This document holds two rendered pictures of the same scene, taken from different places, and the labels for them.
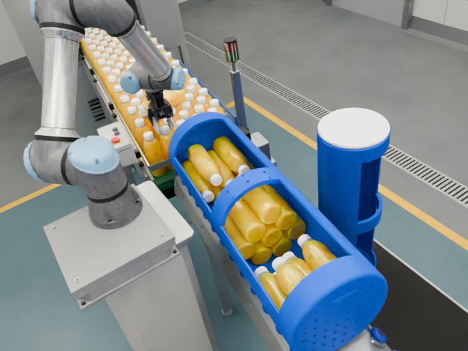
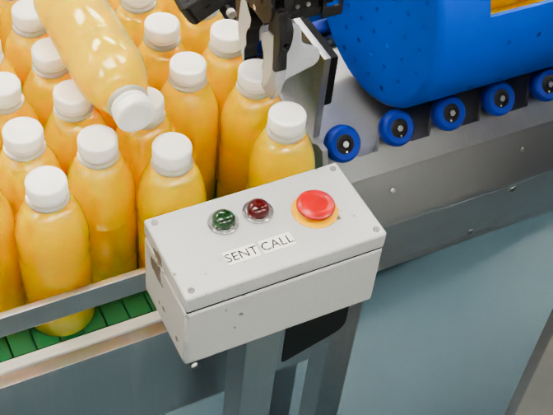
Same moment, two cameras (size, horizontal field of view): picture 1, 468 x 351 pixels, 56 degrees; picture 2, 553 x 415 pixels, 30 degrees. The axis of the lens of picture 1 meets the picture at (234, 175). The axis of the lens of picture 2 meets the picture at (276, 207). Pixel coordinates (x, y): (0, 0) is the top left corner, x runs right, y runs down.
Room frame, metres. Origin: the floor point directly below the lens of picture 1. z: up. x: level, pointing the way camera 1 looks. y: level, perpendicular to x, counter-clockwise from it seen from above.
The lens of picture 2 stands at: (1.69, 1.08, 1.80)
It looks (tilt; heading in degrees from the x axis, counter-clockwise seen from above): 47 degrees down; 258
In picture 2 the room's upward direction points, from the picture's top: 7 degrees clockwise
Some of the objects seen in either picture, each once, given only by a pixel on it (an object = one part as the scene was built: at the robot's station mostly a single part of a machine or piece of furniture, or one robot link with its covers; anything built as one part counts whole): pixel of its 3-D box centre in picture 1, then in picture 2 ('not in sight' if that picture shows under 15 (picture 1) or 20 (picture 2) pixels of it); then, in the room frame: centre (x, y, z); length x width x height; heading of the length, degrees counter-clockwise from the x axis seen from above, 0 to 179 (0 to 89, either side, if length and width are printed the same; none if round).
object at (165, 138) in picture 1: (170, 148); (250, 144); (1.56, 0.25, 0.99); 0.07 x 0.07 x 0.19
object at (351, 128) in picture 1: (353, 127); not in sight; (1.43, -0.50, 1.03); 0.28 x 0.28 x 0.01
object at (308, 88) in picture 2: not in sight; (308, 72); (1.47, 0.12, 0.99); 0.10 x 0.02 x 0.12; 110
